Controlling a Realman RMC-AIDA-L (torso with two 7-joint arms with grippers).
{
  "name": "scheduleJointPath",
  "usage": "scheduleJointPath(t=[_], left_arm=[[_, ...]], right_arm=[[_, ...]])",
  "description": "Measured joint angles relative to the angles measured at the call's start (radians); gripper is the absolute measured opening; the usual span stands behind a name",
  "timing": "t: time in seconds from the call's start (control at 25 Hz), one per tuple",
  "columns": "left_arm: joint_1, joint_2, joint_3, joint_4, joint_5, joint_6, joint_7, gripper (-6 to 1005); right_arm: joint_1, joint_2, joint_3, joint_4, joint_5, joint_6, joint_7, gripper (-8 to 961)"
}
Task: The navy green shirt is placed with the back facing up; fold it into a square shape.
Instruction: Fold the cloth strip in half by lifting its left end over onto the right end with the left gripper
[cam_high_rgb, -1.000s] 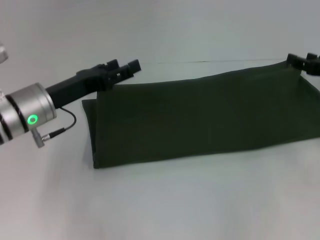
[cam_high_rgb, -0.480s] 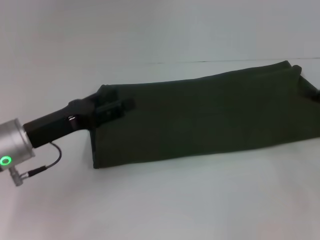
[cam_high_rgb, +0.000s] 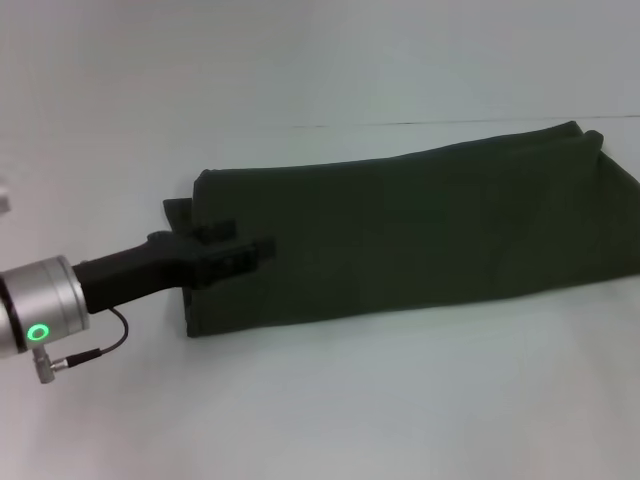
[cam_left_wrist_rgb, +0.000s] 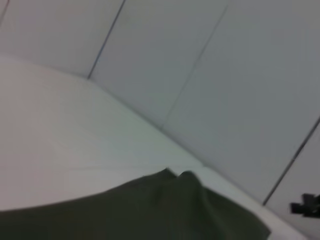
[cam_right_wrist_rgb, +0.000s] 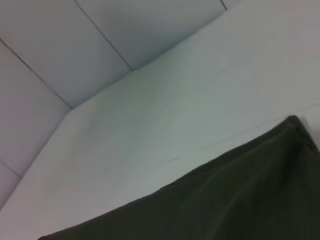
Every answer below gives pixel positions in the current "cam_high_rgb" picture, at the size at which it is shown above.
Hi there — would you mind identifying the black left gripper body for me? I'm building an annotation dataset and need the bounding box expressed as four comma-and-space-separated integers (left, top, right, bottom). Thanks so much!
72, 229, 214, 315

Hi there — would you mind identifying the dark green shirt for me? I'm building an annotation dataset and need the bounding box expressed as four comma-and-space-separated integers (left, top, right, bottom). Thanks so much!
163, 119, 640, 340

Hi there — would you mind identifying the thin dark arm cable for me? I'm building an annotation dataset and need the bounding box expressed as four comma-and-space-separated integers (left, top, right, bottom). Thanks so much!
49, 307, 130, 367

